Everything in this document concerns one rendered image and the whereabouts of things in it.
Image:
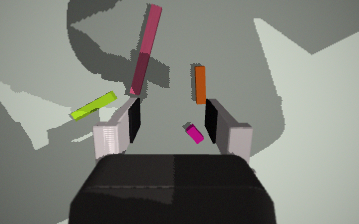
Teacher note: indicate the pink rod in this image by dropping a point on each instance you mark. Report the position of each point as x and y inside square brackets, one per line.
[146, 47]

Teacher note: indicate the orange rod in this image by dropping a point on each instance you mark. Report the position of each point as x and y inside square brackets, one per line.
[200, 85]

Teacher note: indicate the magenta rod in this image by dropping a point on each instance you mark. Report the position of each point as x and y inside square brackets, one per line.
[194, 133]

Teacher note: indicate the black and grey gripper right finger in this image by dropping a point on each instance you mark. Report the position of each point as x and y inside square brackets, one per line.
[230, 136]

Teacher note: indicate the lime green rectangular bar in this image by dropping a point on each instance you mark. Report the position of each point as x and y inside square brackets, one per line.
[93, 106]

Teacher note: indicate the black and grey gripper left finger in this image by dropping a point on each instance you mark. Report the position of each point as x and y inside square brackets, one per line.
[114, 136]

